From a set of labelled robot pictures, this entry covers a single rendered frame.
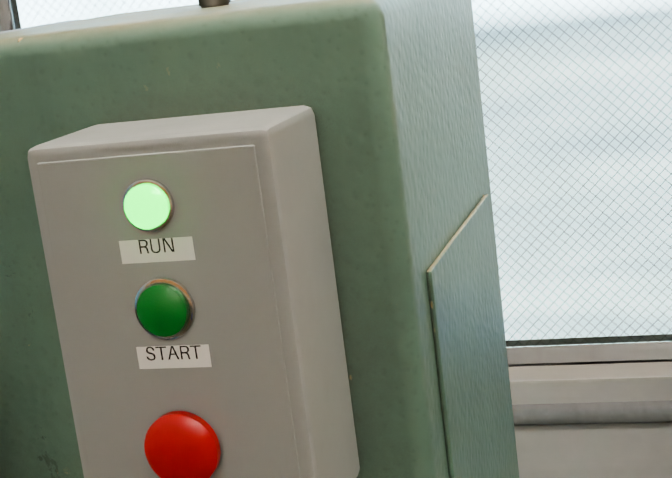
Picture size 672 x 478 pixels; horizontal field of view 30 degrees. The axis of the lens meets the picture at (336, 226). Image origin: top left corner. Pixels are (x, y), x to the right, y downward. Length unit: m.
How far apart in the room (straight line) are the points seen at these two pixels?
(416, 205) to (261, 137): 0.10
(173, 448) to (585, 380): 1.53
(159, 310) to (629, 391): 1.56
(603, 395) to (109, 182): 1.57
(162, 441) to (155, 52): 0.16
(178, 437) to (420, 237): 0.14
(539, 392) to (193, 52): 1.53
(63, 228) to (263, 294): 0.08
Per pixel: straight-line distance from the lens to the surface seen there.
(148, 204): 0.46
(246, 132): 0.45
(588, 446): 2.03
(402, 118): 0.52
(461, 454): 0.59
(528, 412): 2.00
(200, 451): 0.48
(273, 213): 0.46
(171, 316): 0.47
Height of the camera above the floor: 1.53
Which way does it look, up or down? 12 degrees down
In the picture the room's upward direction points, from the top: 7 degrees counter-clockwise
